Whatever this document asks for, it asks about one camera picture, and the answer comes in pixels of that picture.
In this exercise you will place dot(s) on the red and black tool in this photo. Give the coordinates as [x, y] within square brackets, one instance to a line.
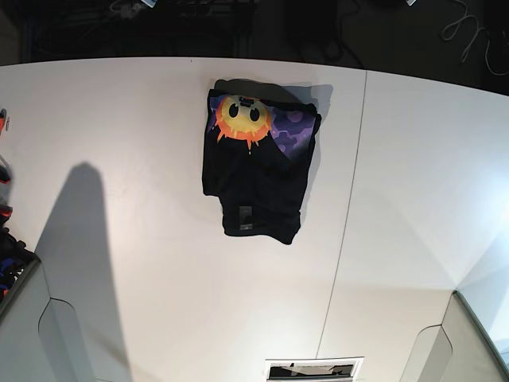
[4, 120]

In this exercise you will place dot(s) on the white label card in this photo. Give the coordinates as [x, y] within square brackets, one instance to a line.
[313, 370]

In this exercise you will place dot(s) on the black t-shirt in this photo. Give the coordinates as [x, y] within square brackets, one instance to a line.
[259, 142]

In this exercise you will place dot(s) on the grey base plate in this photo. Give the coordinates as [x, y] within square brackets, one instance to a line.
[459, 349]
[41, 338]

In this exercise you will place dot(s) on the bin of colourful clothes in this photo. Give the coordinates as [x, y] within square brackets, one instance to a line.
[17, 263]

